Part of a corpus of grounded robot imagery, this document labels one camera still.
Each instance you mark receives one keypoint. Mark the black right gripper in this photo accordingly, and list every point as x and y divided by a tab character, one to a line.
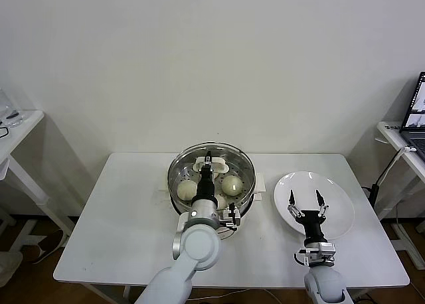
313	224

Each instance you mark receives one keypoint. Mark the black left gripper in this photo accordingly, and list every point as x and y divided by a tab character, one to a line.
206	184

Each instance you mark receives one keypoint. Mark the white steamed baozi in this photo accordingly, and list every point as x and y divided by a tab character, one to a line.
186	190
231	185
221	202

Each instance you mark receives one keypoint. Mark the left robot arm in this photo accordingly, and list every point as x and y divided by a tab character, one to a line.
196	244

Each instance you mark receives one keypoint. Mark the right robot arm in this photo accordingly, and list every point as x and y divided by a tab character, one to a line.
325	284

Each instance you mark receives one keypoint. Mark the stainless steel steamer basket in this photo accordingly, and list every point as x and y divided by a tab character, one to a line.
250	188

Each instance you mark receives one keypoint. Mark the white round plate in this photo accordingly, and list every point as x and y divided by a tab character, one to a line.
335	197

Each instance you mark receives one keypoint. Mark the white electric cooker pot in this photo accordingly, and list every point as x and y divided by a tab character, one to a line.
260	188

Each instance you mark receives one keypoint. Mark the white rounded table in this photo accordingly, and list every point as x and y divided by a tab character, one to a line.
116	217

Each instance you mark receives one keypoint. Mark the open laptop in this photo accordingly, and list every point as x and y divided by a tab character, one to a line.
415	124

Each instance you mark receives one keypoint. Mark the dark sneaker shoe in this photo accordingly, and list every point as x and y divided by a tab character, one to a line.
50	247

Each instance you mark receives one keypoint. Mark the white side table with glass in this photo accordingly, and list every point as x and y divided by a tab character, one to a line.
20	134

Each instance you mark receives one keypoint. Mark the clear glass container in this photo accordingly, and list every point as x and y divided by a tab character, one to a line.
6	108

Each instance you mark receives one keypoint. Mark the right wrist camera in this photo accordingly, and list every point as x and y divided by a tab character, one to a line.
322	251

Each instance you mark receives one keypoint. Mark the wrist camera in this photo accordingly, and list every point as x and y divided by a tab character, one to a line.
230	217
322	251

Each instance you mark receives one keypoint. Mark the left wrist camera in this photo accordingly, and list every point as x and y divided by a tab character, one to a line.
230	217

